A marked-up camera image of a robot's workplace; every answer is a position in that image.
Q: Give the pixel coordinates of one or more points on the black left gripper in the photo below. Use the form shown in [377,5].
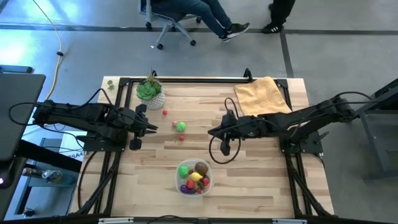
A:
[138,124]

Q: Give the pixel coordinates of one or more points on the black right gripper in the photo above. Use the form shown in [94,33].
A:
[237,127]

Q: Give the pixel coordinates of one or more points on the small pink toy vegetable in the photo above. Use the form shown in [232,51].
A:
[174,123]

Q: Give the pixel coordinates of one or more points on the pale green toy lettuce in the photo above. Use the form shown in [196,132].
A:
[181,127]

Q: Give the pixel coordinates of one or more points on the brown toy kiwi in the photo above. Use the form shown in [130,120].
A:
[201,168]

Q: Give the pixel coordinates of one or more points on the clear plastic tupperware container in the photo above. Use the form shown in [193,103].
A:
[189,162]

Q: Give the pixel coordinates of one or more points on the yellow toy lemon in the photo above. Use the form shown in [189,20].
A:
[196,176]

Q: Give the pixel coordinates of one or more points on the small red toy strawberry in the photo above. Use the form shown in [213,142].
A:
[199,190]
[206,181]

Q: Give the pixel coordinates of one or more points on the bright green toy pepper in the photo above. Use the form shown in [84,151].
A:
[183,171]

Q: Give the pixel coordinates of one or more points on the large red toy strawberry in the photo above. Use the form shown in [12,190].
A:
[190,184]

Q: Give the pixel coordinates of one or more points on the purple toy eggplant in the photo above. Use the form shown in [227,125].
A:
[185,189]

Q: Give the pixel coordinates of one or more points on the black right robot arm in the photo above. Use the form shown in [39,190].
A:
[280,119]

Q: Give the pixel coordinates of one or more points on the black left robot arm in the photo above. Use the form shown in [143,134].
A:
[87,113]

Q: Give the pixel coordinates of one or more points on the succulent in patterned white pot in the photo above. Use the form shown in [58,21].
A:
[149,90]

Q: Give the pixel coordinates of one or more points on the orange yellow towel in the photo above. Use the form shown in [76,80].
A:
[261,96]

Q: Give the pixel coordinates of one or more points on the white printed label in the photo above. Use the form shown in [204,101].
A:
[70,146]

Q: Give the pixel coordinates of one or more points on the grey office chair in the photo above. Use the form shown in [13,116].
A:
[170,22]

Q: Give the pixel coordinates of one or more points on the metal clamp tool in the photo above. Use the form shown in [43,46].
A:
[49,175]

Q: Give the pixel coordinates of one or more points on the person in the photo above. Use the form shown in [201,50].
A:
[281,11]
[192,6]

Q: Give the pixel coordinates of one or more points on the dark flat panel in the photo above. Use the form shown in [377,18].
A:
[15,69]

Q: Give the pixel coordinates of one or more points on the black side desk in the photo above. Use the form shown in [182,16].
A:
[388,88]

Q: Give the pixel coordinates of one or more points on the black frame clamp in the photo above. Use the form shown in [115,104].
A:
[247,74]
[154,74]

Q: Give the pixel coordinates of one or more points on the black aluminium table frame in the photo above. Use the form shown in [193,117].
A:
[202,80]

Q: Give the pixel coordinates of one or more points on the white metal bracket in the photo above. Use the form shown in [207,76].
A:
[115,220]
[289,221]

